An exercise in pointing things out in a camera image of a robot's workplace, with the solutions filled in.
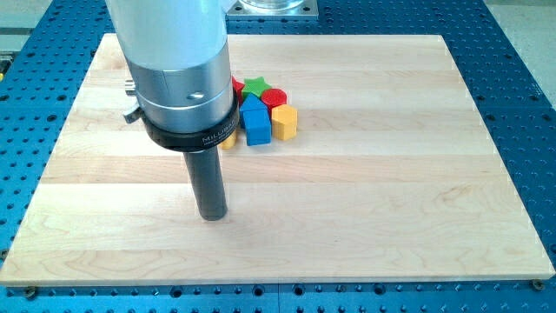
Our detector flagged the left board clamp screw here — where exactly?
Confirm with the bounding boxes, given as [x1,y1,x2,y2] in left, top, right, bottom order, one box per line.
[23,286,37,300]

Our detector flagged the green star block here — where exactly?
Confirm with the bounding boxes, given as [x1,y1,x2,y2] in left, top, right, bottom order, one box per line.
[242,77,272,98]

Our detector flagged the right board clamp screw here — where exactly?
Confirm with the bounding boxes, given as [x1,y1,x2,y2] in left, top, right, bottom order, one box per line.
[531,279,545,291]

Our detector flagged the blue cube block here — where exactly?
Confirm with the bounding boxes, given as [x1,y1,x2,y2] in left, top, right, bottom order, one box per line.
[243,110,272,146]

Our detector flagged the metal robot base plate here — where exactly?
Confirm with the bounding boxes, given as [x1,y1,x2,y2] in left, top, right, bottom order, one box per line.
[227,0,319,21]

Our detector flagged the board clamp screw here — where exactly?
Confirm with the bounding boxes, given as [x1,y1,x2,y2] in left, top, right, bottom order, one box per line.
[531,279,545,291]
[23,286,37,300]

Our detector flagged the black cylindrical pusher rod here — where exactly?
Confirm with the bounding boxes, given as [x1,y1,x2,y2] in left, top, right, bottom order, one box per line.
[184,146,228,221]

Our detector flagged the red cylinder block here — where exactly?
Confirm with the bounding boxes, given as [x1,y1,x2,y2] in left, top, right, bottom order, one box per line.
[261,88,288,114]

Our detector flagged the yellow hexagon block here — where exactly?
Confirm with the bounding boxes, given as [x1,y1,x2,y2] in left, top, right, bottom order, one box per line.
[271,104,298,141]

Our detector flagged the light wooden board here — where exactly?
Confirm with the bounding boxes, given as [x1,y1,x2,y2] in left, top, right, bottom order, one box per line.
[1,34,554,287]

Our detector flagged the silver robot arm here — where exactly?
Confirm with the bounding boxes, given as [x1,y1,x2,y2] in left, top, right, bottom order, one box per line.
[106,0,238,152]

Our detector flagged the red heart block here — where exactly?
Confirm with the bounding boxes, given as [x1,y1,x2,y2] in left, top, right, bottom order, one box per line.
[232,77,245,106]

